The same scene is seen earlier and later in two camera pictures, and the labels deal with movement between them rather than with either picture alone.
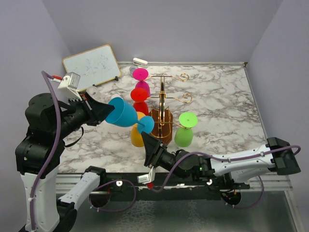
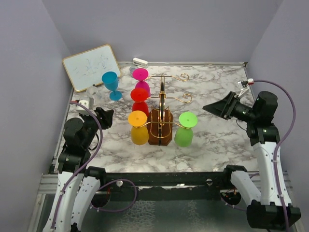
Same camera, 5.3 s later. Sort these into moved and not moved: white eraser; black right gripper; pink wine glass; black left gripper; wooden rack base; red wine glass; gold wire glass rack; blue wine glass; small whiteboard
Moved: black left gripper; blue wine glass; black right gripper
Not moved: small whiteboard; red wine glass; gold wire glass rack; wooden rack base; pink wine glass; white eraser
